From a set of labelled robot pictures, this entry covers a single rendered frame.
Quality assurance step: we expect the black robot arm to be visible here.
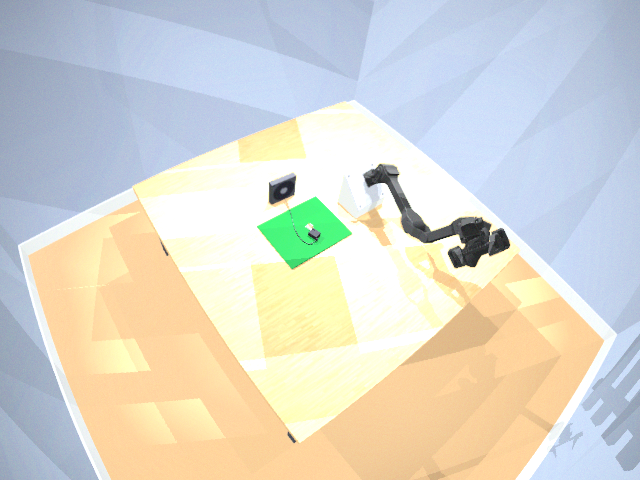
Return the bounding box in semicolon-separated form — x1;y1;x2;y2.
362;163;492;268

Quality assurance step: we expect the black square cooling fan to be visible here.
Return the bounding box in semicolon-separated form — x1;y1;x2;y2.
269;172;296;205

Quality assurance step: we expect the black fan cable with plug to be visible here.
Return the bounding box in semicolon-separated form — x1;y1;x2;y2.
297;228;321;244

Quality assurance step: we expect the green circuit board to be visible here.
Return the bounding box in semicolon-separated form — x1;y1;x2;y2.
257;196;352;269

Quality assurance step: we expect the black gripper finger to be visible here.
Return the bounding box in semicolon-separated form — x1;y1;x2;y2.
488;233;505;257
452;248;468;267

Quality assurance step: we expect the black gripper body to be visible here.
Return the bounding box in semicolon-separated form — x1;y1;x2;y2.
447;227;510;268

